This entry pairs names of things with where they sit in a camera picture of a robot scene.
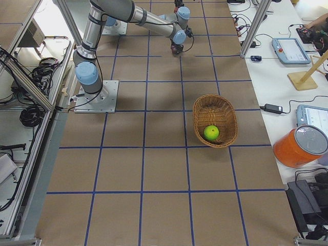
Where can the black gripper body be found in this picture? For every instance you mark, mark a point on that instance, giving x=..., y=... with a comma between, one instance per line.
x=177, y=47
x=177, y=3

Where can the green apple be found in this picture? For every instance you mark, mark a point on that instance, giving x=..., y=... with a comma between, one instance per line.
x=211, y=133

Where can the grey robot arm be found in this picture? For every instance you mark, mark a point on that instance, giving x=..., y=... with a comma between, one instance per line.
x=111, y=18

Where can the woven wicker basket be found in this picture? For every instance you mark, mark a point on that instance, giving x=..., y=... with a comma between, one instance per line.
x=212, y=109

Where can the black power adapter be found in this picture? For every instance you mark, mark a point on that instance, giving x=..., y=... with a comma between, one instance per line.
x=273, y=108

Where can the blue teach pendant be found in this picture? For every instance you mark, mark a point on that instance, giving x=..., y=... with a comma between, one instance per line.
x=311, y=115
x=290, y=51

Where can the wooden stand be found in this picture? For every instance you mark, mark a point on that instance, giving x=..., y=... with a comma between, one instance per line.
x=303, y=80

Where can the orange bucket with lid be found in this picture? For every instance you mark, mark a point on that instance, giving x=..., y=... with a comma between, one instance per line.
x=300, y=146

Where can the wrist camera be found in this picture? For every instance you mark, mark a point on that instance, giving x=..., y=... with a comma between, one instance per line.
x=188, y=32

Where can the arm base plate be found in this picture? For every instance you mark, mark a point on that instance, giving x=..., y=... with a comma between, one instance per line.
x=105, y=102
x=119, y=28

